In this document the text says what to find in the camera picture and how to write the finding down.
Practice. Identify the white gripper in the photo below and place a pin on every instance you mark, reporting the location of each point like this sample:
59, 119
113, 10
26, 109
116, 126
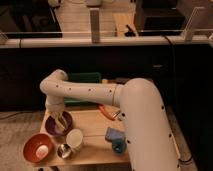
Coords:
55, 109

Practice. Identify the yellow banana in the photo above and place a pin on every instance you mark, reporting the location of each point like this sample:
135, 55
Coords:
60, 120

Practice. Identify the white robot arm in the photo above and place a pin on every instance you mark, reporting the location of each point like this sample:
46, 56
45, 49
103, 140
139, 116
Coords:
139, 100

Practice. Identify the purple bowl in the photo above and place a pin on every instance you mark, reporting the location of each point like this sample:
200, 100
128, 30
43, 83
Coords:
52, 129

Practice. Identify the red bowl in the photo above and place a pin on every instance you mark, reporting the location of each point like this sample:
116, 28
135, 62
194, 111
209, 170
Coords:
37, 148

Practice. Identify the white cup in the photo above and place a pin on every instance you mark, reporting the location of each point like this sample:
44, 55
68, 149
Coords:
75, 139

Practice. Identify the green dish rack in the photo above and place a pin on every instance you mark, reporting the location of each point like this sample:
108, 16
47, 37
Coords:
91, 77

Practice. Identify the small metal cup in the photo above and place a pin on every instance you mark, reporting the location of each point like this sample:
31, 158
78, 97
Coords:
64, 151

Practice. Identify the wooden board table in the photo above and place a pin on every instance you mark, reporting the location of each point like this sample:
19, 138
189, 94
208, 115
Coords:
93, 140

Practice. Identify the orange handled tool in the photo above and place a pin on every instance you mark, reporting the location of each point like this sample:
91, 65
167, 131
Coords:
109, 112

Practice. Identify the white shelf rail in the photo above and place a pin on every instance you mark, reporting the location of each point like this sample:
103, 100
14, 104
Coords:
102, 41

